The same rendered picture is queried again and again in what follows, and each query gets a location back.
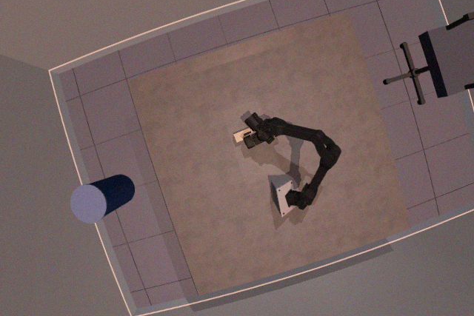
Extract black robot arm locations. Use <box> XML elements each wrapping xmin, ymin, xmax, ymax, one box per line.
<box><xmin>244</xmin><ymin>112</ymin><xmax>341</xmax><ymax>210</ymax></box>

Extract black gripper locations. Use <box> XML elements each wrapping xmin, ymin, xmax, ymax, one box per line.
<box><xmin>244</xmin><ymin>131</ymin><xmax>265</xmax><ymax>149</ymax></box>

